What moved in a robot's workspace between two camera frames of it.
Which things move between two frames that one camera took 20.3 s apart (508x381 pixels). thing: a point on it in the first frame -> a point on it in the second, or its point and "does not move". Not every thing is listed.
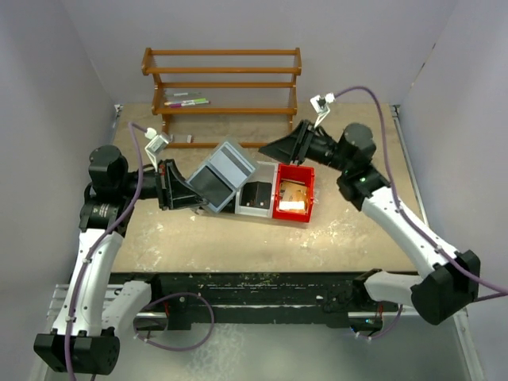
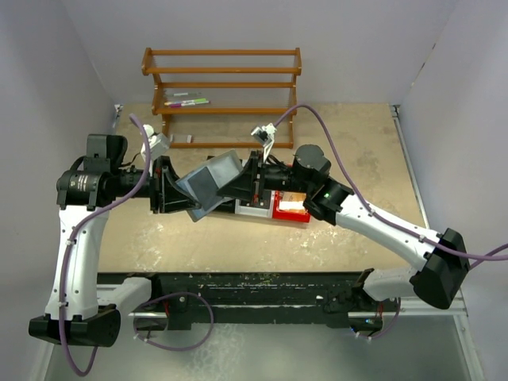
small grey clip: [190, 138] does not move
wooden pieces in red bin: [292, 197] does not move
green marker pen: [186, 94] does not move
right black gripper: [294, 147] -> [248, 183]
